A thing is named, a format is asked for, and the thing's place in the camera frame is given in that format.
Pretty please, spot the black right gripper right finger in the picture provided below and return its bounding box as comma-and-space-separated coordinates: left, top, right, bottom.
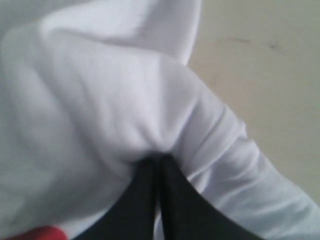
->
158, 155, 253, 240

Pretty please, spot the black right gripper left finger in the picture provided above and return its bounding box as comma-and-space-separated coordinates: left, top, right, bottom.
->
76, 158, 157, 240

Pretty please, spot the white t-shirt with red logo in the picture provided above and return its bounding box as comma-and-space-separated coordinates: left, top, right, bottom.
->
0, 0, 320, 240

